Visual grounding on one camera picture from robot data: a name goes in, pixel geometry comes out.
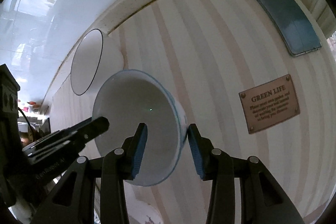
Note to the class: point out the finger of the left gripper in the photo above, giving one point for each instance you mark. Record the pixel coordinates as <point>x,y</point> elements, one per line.
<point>66,142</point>

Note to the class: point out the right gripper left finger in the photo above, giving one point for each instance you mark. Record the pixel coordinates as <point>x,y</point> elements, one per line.
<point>73,197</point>

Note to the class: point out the blue dotted bowl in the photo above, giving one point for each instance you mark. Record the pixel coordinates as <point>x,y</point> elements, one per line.
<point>133,100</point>

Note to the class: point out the brown leather label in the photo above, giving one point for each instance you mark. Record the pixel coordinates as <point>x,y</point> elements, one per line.
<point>269,104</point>

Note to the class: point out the blue smartphone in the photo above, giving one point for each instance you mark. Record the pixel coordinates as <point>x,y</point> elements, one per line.
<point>293,25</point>

